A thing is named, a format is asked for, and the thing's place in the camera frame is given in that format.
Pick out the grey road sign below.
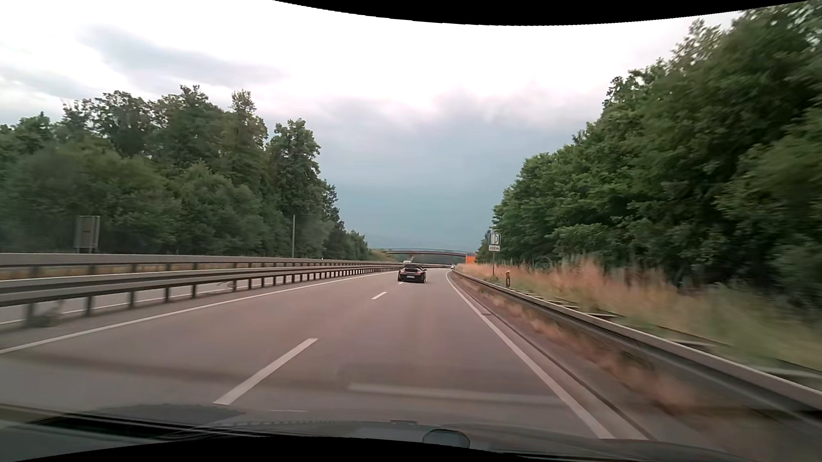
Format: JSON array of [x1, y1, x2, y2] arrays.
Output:
[[73, 214, 102, 254]]

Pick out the road markings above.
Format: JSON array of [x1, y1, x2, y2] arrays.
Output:
[[0, 234, 629, 441]]

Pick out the road sign on post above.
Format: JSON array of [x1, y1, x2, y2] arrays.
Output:
[[486, 230, 503, 278]]

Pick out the wood of green trees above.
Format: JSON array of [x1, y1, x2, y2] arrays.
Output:
[[474, 0, 822, 312], [0, 70, 393, 284]]

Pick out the grey asphalt road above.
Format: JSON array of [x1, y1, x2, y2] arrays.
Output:
[[0, 232, 822, 462]]

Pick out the concrete road bridge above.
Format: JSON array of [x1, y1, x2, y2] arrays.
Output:
[[379, 245, 470, 269]]

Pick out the dry grass verge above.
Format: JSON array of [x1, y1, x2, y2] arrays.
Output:
[[450, 250, 822, 382]]

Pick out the grey metal guard rail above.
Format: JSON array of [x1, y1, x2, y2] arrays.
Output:
[[441, 269, 822, 423], [0, 231, 403, 375]]

